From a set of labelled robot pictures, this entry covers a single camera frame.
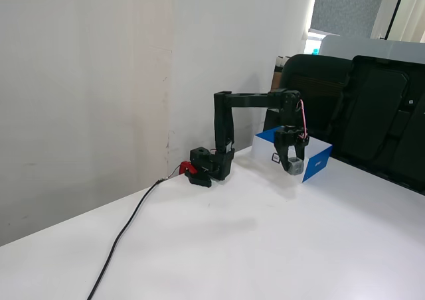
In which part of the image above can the white desk partition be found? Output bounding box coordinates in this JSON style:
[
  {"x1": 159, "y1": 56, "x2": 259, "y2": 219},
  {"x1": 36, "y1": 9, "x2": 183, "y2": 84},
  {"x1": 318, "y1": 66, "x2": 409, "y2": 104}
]
[{"x1": 320, "y1": 34, "x2": 425, "y2": 65}]

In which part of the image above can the black mesh office chair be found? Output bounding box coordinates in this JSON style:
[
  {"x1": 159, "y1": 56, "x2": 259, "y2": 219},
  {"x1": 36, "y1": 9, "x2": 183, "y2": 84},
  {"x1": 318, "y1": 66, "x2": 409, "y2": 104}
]
[{"x1": 264, "y1": 53, "x2": 353, "y2": 142}]

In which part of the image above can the black power cable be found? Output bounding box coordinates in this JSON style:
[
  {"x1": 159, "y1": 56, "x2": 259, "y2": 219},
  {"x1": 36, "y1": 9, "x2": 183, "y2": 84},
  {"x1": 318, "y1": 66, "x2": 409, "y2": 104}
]
[{"x1": 86, "y1": 167, "x2": 182, "y2": 300}]

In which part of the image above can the white and red servo wire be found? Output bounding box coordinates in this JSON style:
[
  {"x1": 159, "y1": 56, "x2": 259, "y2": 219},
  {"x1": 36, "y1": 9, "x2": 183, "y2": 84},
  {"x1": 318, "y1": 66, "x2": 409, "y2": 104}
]
[{"x1": 297, "y1": 98, "x2": 310, "y2": 141}]

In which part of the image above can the black glossy chair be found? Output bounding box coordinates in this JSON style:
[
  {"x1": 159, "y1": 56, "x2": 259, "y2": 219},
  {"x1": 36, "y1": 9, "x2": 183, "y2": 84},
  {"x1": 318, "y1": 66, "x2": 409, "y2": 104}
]
[{"x1": 331, "y1": 54, "x2": 425, "y2": 195}]

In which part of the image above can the blue and white cardboard box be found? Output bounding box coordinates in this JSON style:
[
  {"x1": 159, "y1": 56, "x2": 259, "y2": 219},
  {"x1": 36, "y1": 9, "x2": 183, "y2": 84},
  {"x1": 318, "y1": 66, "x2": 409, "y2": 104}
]
[{"x1": 250, "y1": 125, "x2": 334, "y2": 184}]

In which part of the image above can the beige curtain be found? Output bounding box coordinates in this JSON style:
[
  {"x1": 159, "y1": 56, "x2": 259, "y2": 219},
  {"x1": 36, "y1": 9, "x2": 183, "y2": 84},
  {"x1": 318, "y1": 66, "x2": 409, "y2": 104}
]
[{"x1": 386, "y1": 0, "x2": 425, "y2": 44}]

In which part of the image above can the red table clamp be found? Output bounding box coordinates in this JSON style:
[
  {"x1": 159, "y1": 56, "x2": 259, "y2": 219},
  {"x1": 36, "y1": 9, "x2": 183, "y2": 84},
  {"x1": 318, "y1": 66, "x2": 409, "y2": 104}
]
[{"x1": 178, "y1": 160, "x2": 199, "y2": 177}]

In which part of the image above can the grey roller blind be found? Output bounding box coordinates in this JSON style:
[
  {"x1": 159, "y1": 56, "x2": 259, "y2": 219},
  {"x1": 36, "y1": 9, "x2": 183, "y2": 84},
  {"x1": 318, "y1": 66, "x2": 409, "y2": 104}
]
[{"x1": 310, "y1": 0, "x2": 389, "y2": 38}]

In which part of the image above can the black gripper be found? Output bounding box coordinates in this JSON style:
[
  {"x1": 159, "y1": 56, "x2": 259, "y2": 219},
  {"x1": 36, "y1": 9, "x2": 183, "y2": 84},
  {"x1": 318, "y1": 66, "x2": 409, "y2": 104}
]
[{"x1": 274, "y1": 125, "x2": 311, "y2": 174}]

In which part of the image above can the gray cube block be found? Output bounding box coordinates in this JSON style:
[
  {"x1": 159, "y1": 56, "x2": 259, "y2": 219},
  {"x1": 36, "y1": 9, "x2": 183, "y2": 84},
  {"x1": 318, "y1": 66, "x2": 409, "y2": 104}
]
[{"x1": 287, "y1": 158, "x2": 305, "y2": 176}]

